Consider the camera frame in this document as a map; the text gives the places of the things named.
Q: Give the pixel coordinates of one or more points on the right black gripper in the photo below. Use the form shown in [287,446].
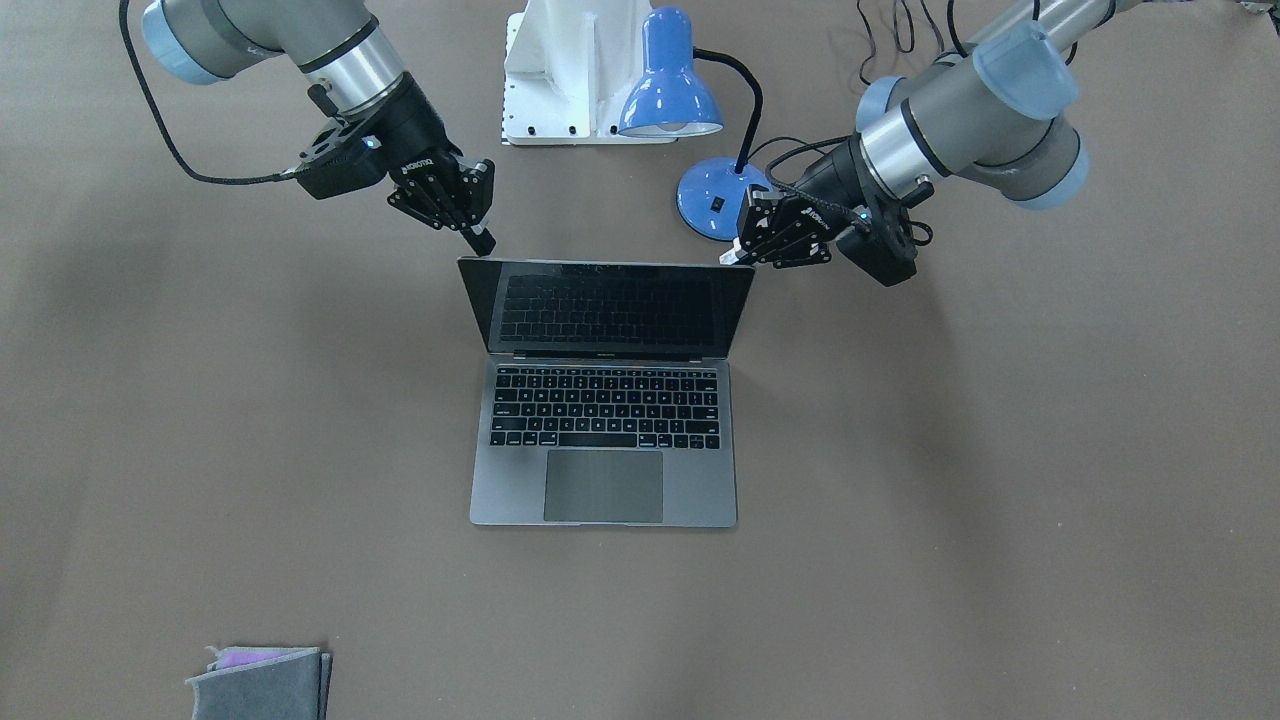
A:
[414,132]

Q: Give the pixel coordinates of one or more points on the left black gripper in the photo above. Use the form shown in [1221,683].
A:
[826,185]

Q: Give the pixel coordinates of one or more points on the grey laptop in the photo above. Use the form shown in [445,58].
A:
[607,393]

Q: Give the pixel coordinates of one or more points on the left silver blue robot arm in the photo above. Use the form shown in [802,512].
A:
[990,110]

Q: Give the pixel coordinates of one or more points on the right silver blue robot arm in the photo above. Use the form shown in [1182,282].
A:
[349,63]

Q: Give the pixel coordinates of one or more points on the blue desk lamp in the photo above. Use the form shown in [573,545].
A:
[670,100]

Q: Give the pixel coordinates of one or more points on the folded grey purple cloth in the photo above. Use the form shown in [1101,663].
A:
[263,683]

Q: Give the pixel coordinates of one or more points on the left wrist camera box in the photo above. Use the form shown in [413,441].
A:
[882,239]

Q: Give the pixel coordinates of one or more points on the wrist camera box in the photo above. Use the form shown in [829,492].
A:
[882,239]
[340,160]

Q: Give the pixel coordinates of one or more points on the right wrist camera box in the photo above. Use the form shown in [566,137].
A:
[340,160]

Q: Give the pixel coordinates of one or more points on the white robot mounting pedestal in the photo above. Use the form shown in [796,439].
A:
[570,66]

